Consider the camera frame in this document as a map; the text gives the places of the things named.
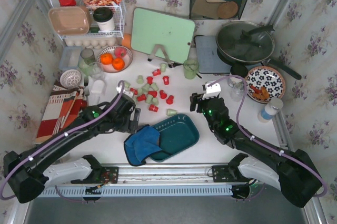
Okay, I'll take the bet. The red coffee capsule bottom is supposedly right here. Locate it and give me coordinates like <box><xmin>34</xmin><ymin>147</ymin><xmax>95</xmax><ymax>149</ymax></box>
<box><xmin>148</xmin><ymin>104</ymin><xmax>158</xmax><ymax>112</ymax></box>

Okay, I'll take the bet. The blue cloth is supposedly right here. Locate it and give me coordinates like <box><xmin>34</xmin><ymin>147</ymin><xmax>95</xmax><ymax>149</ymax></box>
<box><xmin>124</xmin><ymin>126</ymin><xmax>163</xmax><ymax>167</ymax></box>

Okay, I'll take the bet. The teal plastic storage basket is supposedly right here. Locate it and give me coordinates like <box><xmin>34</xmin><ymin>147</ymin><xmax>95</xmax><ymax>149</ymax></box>
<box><xmin>150</xmin><ymin>114</ymin><xmax>200</xmax><ymax>162</ymax></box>

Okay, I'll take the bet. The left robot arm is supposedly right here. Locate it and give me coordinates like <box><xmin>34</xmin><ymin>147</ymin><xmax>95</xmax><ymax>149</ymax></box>
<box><xmin>3</xmin><ymin>93</ymin><xmax>141</xmax><ymax>203</ymax></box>

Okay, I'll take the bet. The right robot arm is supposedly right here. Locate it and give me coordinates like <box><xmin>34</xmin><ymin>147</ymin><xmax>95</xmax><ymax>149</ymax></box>
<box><xmin>190</xmin><ymin>93</ymin><xmax>327</xmax><ymax>208</ymax></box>

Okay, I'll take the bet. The red coffee capsule lower left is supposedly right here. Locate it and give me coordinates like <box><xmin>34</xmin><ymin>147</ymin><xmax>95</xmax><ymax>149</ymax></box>
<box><xmin>137</xmin><ymin>94</ymin><xmax>147</xmax><ymax>102</ymax></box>

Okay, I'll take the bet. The green coffee capsule middle left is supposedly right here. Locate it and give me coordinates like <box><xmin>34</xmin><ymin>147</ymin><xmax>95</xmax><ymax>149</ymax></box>
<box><xmin>137</xmin><ymin>88</ymin><xmax>143</xmax><ymax>95</ymax></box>

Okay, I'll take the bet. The green coffee capsule lower centre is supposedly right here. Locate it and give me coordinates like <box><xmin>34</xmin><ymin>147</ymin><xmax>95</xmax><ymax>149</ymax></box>
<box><xmin>145</xmin><ymin>94</ymin><xmax>153</xmax><ymax>104</ymax></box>

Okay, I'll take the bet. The green coffee capsule far left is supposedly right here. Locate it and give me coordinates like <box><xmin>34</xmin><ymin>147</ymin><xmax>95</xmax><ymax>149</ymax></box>
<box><xmin>124</xmin><ymin>81</ymin><xmax>131</xmax><ymax>89</ymax></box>

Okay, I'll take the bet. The red coffee capsule centre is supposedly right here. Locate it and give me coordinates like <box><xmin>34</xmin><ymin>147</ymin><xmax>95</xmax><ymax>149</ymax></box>
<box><xmin>147</xmin><ymin>90</ymin><xmax>157</xmax><ymax>98</ymax></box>

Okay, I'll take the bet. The green coffee capsule upper left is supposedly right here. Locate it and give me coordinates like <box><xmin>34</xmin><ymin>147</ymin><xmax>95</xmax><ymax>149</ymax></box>
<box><xmin>136</xmin><ymin>75</ymin><xmax>144</xmax><ymax>84</ymax></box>

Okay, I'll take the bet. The red coffee capsule far right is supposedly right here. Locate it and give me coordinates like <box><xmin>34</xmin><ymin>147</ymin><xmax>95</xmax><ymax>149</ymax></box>
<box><xmin>166</xmin><ymin>95</ymin><xmax>174</xmax><ymax>105</ymax></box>

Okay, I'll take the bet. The green coffee capsule lone bottom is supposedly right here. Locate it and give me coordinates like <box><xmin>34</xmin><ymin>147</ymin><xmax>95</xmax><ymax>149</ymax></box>
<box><xmin>166</xmin><ymin>109</ymin><xmax>177</xmax><ymax>116</ymax></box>

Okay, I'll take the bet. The green coffee capsule centre top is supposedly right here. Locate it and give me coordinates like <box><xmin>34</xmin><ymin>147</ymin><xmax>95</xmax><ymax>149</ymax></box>
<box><xmin>150</xmin><ymin>83</ymin><xmax>159</xmax><ymax>91</ymax></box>

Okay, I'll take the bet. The red coffee capsule upper middle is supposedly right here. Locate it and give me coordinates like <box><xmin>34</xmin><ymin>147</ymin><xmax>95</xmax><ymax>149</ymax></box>
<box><xmin>146</xmin><ymin>76</ymin><xmax>153</xmax><ymax>85</ymax></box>

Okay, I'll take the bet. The red coffee capsule top right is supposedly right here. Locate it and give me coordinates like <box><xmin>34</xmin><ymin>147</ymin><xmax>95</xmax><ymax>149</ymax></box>
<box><xmin>163</xmin><ymin>76</ymin><xmax>170</xmax><ymax>85</ymax></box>

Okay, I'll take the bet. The green coffee capsule near stand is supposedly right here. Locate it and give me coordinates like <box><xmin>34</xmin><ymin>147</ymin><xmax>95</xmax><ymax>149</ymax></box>
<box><xmin>160</xmin><ymin>63</ymin><xmax>167</xmax><ymax>73</ymax></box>

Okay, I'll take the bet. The small clear wine glass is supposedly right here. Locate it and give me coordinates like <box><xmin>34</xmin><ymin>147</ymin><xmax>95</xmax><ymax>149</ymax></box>
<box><xmin>227</xmin><ymin>76</ymin><xmax>246</xmax><ymax>102</ymax></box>

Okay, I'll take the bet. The green glass cup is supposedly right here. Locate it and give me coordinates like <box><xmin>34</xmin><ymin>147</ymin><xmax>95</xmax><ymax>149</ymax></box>
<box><xmin>183</xmin><ymin>58</ymin><xmax>199</xmax><ymax>79</ymax></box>

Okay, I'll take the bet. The grey induction cooker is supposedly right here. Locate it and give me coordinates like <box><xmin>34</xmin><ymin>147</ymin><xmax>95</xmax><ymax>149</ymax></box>
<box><xmin>194</xmin><ymin>35</ymin><xmax>231</xmax><ymax>75</ymax></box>

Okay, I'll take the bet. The black lidded white jar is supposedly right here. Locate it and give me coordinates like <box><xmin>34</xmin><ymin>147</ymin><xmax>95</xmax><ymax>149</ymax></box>
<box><xmin>230</xmin><ymin>64</ymin><xmax>249</xmax><ymax>78</ymax></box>

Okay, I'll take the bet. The orange mandarin right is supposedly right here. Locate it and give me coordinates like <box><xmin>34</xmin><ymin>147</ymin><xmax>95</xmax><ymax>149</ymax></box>
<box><xmin>112</xmin><ymin>58</ymin><xmax>125</xmax><ymax>71</ymax></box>

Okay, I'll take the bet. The orange mandarin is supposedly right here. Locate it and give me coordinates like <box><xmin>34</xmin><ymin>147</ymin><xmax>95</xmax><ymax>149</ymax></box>
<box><xmin>100</xmin><ymin>53</ymin><xmax>113</xmax><ymax>65</ymax></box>
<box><xmin>112</xmin><ymin>58</ymin><xmax>125</xmax><ymax>71</ymax></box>

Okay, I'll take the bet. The fried food on plate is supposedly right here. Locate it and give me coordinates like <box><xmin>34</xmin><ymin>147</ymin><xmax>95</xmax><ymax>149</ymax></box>
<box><xmin>250</xmin><ymin>85</ymin><xmax>270</xmax><ymax>101</ymax></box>

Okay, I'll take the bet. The metal fork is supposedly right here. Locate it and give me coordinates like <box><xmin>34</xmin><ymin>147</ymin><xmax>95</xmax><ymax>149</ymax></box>
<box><xmin>84</xmin><ymin>75</ymin><xmax>90</xmax><ymax>108</ymax></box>

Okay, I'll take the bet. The clear drinking glass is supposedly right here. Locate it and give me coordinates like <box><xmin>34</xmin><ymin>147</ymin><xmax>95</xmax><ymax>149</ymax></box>
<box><xmin>88</xmin><ymin>62</ymin><xmax>103</xmax><ymax>79</ymax></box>

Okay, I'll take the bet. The patterned fruit bowl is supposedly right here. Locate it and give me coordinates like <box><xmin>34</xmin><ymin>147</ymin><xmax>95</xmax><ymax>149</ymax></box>
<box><xmin>96</xmin><ymin>45</ymin><xmax>133</xmax><ymax>73</ymax></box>

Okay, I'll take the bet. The metal cutting board stand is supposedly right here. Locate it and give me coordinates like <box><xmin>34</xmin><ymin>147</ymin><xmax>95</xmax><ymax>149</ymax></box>
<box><xmin>147</xmin><ymin>44</ymin><xmax>175</xmax><ymax>68</ymax></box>

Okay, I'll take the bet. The orange mandarin left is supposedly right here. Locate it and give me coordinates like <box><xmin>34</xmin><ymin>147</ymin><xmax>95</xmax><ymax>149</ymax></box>
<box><xmin>100</xmin><ymin>53</ymin><xmax>113</xmax><ymax>65</ymax></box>

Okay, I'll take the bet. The pink peach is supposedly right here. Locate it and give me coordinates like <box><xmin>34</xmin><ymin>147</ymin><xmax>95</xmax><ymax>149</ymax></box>
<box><xmin>114</xmin><ymin>46</ymin><xmax>127</xmax><ymax>58</ymax></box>

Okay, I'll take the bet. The white blue bottle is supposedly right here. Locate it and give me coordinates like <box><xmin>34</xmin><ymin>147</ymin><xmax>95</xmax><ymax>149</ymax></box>
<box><xmin>257</xmin><ymin>97</ymin><xmax>284</xmax><ymax>123</ymax></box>

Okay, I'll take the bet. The blue floral plate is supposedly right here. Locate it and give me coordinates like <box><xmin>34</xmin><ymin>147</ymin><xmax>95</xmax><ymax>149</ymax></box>
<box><xmin>245</xmin><ymin>66</ymin><xmax>286</xmax><ymax>104</ymax></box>

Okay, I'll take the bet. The white strainer bowl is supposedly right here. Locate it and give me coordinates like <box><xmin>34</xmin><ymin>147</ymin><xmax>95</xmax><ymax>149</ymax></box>
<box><xmin>60</xmin><ymin>69</ymin><xmax>82</xmax><ymax>89</ymax></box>

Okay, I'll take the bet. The green tinted glass jar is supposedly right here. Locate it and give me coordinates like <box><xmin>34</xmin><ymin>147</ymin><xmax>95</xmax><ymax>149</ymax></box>
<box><xmin>78</xmin><ymin>48</ymin><xmax>96</xmax><ymax>75</ymax></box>

